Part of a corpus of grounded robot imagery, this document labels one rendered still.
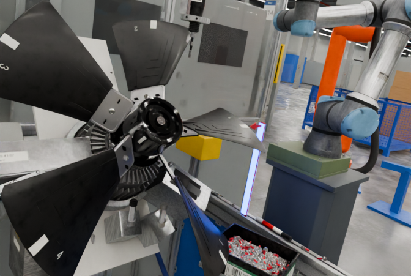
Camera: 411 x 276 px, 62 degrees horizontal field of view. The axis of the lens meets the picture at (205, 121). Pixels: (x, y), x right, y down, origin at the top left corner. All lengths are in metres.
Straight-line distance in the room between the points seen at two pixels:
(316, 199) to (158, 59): 0.78
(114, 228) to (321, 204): 0.77
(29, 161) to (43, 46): 0.24
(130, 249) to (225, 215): 0.43
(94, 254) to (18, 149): 0.31
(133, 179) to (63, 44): 0.35
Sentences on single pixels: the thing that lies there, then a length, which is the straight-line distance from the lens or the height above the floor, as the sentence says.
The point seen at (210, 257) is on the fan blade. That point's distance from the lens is 0.77.
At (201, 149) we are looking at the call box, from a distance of 1.28.
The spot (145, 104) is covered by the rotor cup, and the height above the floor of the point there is 1.25.
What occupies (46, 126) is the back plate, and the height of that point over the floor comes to 1.13.
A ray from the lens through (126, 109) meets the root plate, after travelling 0.81.
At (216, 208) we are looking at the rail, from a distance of 1.31.
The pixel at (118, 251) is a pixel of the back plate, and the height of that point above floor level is 0.86.
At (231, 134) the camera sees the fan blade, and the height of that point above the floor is 1.18.
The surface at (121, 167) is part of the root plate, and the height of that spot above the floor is 1.12.
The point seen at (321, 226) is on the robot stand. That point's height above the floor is 0.83.
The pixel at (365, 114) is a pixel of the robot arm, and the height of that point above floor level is 1.27.
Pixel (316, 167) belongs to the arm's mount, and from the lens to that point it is 1.32.
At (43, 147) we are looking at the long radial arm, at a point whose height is 1.13.
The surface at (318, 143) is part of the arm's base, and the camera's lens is 1.40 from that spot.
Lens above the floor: 1.40
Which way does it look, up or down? 12 degrees down
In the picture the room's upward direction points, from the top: 10 degrees clockwise
